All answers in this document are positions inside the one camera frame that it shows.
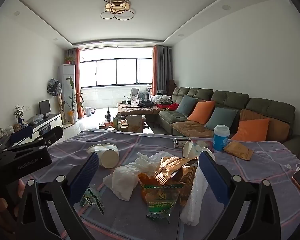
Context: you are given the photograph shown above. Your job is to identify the white office chair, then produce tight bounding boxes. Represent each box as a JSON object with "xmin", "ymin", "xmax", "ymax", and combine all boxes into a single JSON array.
[{"xmin": 126, "ymin": 87, "xmax": 140, "ymax": 104}]

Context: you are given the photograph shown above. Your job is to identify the plain white paper cup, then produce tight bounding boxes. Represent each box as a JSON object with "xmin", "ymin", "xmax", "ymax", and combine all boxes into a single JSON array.
[{"xmin": 182, "ymin": 141, "xmax": 200, "ymax": 158}]

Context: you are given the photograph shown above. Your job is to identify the white standing air conditioner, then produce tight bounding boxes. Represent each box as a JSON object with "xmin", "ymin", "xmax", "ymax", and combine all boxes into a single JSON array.
[{"xmin": 58, "ymin": 64, "xmax": 76, "ymax": 124}]

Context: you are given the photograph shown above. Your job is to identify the green brown sofa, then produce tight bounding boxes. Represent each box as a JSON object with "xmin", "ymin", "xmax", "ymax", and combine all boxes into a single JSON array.
[{"xmin": 117, "ymin": 87, "xmax": 300, "ymax": 153}]

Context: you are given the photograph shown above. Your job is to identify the black monitor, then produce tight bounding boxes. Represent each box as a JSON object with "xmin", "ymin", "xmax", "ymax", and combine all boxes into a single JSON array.
[{"xmin": 39, "ymin": 99, "xmax": 51, "ymax": 118}]

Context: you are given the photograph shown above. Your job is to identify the plastic bag white pieces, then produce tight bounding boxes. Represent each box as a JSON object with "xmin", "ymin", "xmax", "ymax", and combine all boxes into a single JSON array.
[{"xmin": 190, "ymin": 140, "xmax": 214, "ymax": 154}]

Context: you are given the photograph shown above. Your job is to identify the small plant blue vase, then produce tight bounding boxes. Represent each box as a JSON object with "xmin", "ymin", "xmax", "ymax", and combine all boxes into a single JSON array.
[{"xmin": 14, "ymin": 105, "xmax": 24, "ymax": 124}]

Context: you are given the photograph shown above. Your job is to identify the gold foil wrapper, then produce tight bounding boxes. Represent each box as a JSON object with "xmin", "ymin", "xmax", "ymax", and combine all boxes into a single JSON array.
[{"xmin": 154, "ymin": 156, "xmax": 199, "ymax": 205}]

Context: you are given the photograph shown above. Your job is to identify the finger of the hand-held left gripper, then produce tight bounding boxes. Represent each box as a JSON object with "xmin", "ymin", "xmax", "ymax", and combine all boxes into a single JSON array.
[
  {"xmin": 9, "ymin": 126, "xmax": 34, "ymax": 140},
  {"xmin": 0, "ymin": 126, "xmax": 64, "ymax": 155}
]

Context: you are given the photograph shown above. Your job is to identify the paper cup blue dots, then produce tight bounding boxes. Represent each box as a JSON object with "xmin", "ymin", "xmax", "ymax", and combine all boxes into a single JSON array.
[{"xmin": 87, "ymin": 143, "xmax": 120, "ymax": 169}]

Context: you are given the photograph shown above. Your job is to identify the flat gold packet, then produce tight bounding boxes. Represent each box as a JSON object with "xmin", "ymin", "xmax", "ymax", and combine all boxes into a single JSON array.
[{"xmin": 224, "ymin": 141, "xmax": 254, "ymax": 161}]

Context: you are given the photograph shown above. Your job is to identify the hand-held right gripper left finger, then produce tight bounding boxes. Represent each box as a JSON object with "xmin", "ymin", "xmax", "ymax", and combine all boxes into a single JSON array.
[{"xmin": 16, "ymin": 152, "xmax": 100, "ymax": 240}]

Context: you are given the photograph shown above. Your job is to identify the blue checked tablecloth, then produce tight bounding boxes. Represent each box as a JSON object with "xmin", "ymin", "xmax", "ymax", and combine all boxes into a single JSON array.
[{"xmin": 17, "ymin": 129, "xmax": 300, "ymax": 240}]

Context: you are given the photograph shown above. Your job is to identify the tall leafy plant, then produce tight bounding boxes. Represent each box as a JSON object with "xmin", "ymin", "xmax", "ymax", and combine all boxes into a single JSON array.
[{"xmin": 65, "ymin": 76, "xmax": 85, "ymax": 120}]

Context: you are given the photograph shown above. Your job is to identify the brown paper bag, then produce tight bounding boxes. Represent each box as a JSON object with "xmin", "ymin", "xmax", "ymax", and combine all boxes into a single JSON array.
[{"xmin": 126, "ymin": 115, "xmax": 144, "ymax": 133}]

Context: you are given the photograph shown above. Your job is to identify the clear plastic glove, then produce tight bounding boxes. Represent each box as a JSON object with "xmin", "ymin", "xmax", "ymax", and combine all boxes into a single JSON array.
[{"xmin": 136, "ymin": 152, "xmax": 160, "ymax": 173}]

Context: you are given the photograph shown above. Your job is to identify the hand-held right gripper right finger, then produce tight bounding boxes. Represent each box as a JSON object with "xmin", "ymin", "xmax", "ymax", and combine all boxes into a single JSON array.
[{"xmin": 198, "ymin": 151, "xmax": 288, "ymax": 240}]

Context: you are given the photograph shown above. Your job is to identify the plastic-covered standing fan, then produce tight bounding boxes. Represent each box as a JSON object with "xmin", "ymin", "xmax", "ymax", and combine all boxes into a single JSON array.
[{"xmin": 47, "ymin": 78, "xmax": 65, "ymax": 127}]

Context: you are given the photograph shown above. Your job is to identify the blue cushion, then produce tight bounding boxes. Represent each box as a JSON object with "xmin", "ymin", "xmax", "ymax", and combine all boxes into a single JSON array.
[
  {"xmin": 205, "ymin": 107, "xmax": 238, "ymax": 131},
  {"xmin": 176, "ymin": 95, "xmax": 198, "ymax": 117}
]

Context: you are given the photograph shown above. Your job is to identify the ring ceiling lamp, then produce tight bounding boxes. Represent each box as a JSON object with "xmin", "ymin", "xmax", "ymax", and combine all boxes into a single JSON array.
[{"xmin": 100, "ymin": 0, "xmax": 135, "ymax": 20}]

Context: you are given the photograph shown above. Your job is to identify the black white snack packet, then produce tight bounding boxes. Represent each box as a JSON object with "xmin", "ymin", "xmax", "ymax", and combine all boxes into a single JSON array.
[{"xmin": 173, "ymin": 137, "xmax": 191, "ymax": 148}]

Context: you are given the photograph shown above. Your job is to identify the white string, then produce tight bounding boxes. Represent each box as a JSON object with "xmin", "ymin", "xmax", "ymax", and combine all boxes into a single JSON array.
[{"xmin": 285, "ymin": 163, "xmax": 300, "ymax": 175}]

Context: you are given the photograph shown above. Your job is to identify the crumpled white tissue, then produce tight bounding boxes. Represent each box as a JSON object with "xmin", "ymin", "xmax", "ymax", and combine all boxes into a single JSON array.
[{"xmin": 103, "ymin": 165, "xmax": 140, "ymax": 201}]

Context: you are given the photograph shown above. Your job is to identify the small green wrapper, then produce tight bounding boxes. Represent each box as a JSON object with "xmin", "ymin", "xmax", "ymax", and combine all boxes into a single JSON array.
[{"xmin": 80, "ymin": 185, "xmax": 107, "ymax": 214}]

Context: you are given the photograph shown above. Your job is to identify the blue cup white lid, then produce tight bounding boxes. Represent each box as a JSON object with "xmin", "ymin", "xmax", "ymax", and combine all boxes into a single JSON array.
[{"xmin": 213, "ymin": 125, "xmax": 231, "ymax": 151}]

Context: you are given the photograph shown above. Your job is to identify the white black TV cabinet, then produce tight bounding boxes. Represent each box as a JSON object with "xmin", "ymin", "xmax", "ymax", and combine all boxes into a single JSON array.
[{"xmin": 0, "ymin": 112, "xmax": 63, "ymax": 145}]

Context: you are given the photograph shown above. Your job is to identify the orange cushion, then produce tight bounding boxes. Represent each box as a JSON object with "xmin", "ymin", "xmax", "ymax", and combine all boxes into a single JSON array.
[
  {"xmin": 230, "ymin": 118, "xmax": 270, "ymax": 142},
  {"xmin": 187, "ymin": 101, "xmax": 215, "ymax": 125}
]

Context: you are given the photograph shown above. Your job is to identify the orange grey curtain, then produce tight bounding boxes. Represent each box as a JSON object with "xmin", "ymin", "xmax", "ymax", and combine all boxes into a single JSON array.
[
  {"xmin": 152, "ymin": 44, "xmax": 173, "ymax": 98},
  {"xmin": 67, "ymin": 47, "xmax": 84, "ymax": 118}
]

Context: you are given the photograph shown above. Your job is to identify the clear plastic bag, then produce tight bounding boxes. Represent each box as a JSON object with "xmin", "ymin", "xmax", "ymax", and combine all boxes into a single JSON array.
[{"xmin": 30, "ymin": 114, "xmax": 44, "ymax": 125}]

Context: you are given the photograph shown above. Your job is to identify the green snack wrapper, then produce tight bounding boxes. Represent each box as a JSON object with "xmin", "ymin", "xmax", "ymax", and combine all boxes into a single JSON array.
[{"xmin": 141, "ymin": 183, "xmax": 185, "ymax": 224}]

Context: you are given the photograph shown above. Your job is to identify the pile of clothes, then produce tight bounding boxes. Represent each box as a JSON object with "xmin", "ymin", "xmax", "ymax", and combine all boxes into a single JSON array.
[{"xmin": 137, "ymin": 95, "xmax": 171, "ymax": 110}]

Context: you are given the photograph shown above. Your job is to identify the coffee table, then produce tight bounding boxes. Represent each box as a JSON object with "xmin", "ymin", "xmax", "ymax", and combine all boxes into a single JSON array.
[{"xmin": 99, "ymin": 119, "xmax": 154, "ymax": 134}]

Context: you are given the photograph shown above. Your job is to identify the large balcony window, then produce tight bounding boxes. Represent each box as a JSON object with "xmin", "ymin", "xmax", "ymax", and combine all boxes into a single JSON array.
[{"xmin": 79, "ymin": 46, "xmax": 154, "ymax": 88}]

